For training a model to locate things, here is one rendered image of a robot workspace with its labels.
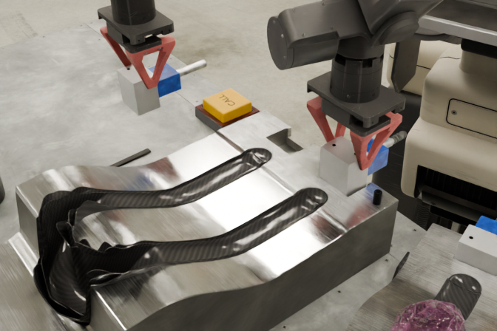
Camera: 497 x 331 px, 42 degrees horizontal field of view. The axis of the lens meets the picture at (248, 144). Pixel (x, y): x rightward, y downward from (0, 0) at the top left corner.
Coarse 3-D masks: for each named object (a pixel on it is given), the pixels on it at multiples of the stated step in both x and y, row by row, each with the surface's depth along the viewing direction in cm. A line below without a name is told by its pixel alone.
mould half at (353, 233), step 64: (256, 128) 92; (256, 192) 81; (384, 192) 80; (0, 256) 75; (256, 256) 72; (320, 256) 74; (0, 320) 68; (64, 320) 68; (128, 320) 59; (192, 320) 64; (256, 320) 71
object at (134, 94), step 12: (204, 60) 97; (120, 72) 91; (132, 72) 91; (168, 72) 93; (180, 72) 95; (120, 84) 93; (132, 84) 89; (144, 84) 90; (168, 84) 92; (180, 84) 94; (132, 96) 90; (144, 96) 91; (156, 96) 92; (132, 108) 92; (144, 108) 92; (156, 108) 93
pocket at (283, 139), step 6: (276, 132) 91; (282, 132) 92; (288, 132) 92; (270, 138) 90; (276, 138) 91; (282, 138) 92; (288, 138) 92; (294, 138) 92; (276, 144) 92; (282, 144) 93; (288, 144) 93; (294, 144) 92; (300, 144) 91; (288, 150) 92; (294, 150) 92; (300, 150) 91
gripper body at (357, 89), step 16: (336, 64) 71; (352, 64) 70; (368, 64) 70; (320, 80) 77; (336, 80) 72; (352, 80) 71; (368, 80) 71; (320, 96) 76; (336, 96) 73; (352, 96) 72; (368, 96) 72; (384, 96) 73; (400, 96) 73; (352, 112) 72; (368, 112) 71; (384, 112) 71
